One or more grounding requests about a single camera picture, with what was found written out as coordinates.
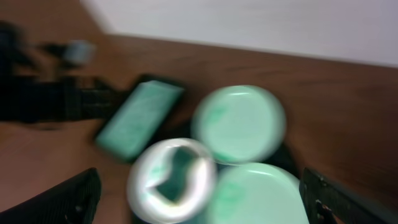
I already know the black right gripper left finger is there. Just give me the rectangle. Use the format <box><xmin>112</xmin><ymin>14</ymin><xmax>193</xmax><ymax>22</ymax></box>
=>
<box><xmin>1</xmin><ymin>167</ymin><xmax>101</xmax><ymax>224</ymax></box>

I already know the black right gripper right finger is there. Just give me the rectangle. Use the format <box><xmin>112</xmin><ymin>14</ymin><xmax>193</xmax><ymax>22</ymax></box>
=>
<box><xmin>299</xmin><ymin>168</ymin><xmax>397</xmax><ymax>224</ymax></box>

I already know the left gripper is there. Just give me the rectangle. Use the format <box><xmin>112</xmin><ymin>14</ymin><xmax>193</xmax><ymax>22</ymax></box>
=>
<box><xmin>58</xmin><ymin>74</ymin><xmax>125</xmax><ymax>121</ymax></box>

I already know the green scrub sponge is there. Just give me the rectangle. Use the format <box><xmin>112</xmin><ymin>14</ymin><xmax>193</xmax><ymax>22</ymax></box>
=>
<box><xmin>156</xmin><ymin>147</ymin><xmax>197</xmax><ymax>202</ymax></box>

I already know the white plate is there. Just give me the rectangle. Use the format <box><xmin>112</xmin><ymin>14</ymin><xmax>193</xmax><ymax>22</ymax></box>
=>
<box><xmin>126</xmin><ymin>138</ymin><xmax>217</xmax><ymax>223</ymax></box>

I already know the mint plate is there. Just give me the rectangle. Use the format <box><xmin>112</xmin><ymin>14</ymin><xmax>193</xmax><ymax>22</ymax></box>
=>
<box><xmin>191</xmin><ymin>85</ymin><xmax>286</xmax><ymax>164</ymax></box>
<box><xmin>204</xmin><ymin>163</ymin><xmax>309</xmax><ymax>224</ymax></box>

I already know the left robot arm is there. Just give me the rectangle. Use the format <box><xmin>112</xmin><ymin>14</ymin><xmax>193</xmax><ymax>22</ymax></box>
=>
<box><xmin>1</xmin><ymin>21</ymin><xmax>126</xmax><ymax>124</ymax></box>

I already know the rectangular green tray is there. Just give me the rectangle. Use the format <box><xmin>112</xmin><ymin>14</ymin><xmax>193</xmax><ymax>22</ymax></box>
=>
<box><xmin>93</xmin><ymin>74</ymin><xmax>186</xmax><ymax>162</ymax></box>

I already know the round dark teal tray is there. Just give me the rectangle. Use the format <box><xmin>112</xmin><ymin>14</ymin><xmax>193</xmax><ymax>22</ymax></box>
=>
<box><xmin>130</xmin><ymin>121</ymin><xmax>299</xmax><ymax>224</ymax></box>

